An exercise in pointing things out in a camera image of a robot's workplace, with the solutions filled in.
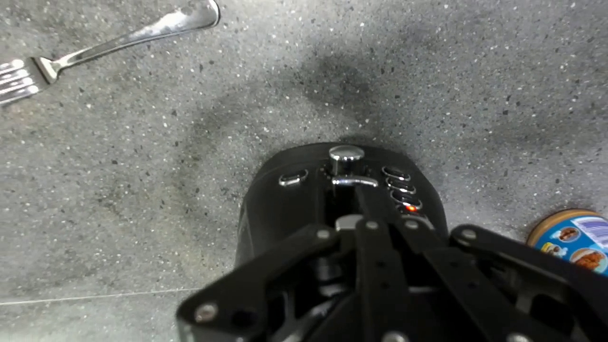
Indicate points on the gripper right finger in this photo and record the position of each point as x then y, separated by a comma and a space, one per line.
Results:
479, 294

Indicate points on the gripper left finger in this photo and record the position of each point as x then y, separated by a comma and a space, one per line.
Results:
380, 266

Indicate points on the silver toaster lever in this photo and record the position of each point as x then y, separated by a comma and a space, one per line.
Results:
344, 181

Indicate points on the blue food can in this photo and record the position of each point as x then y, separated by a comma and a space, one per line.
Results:
577, 240

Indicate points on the black toaster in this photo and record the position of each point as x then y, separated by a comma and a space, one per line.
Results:
280, 213

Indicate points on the silver toaster knob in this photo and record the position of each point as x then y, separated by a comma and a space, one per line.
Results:
346, 156

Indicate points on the silver metal fork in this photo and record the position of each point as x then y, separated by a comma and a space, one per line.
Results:
118, 42

